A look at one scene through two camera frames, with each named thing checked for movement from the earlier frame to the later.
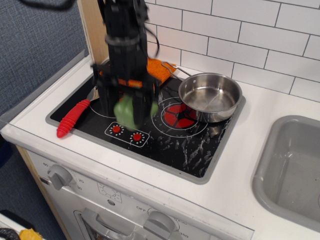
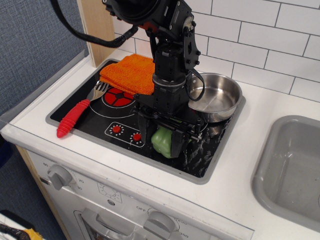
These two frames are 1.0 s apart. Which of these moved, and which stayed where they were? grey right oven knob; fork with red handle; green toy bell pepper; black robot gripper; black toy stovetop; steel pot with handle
Moved: green toy bell pepper; black robot gripper
Stayed: fork with red handle; grey right oven knob; black toy stovetop; steel pot with handle
